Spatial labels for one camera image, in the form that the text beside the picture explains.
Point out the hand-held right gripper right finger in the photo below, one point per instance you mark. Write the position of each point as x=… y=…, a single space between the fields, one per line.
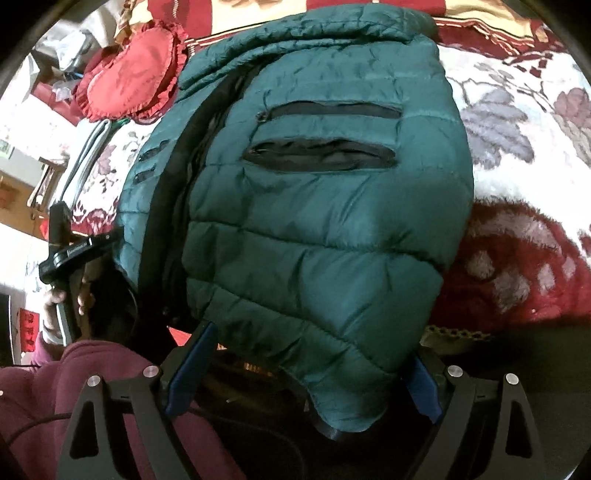
x=425 y=387

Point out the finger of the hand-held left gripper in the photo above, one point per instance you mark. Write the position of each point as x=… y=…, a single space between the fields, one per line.
x=106 y=239

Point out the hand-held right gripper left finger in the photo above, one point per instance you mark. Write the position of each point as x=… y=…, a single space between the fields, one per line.
x=189 y=369

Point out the green puffer jacket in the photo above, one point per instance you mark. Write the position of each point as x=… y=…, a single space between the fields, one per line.
x=323 y=230

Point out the person's left forearm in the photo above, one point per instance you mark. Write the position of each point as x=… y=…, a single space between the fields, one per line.
x=69 y=392

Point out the person's left hand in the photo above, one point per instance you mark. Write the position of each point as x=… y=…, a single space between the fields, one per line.
x=85 y=295

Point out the grey cloth strip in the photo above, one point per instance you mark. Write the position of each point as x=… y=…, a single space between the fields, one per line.
x=87 y=157

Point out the wooden chair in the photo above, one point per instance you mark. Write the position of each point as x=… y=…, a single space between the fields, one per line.
x=46 y=180

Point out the dark cloth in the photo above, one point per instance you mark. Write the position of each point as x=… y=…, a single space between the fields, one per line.
x=531 y=360

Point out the red heart-shaped pillow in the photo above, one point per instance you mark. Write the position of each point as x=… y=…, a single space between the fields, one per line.
x=124 y=78

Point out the white floral fleece blanket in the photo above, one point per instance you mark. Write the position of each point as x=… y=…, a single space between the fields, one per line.
x=508 y=152

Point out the red and cream printed blanket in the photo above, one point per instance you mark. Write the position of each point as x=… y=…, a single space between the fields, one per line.
x=461 y=32

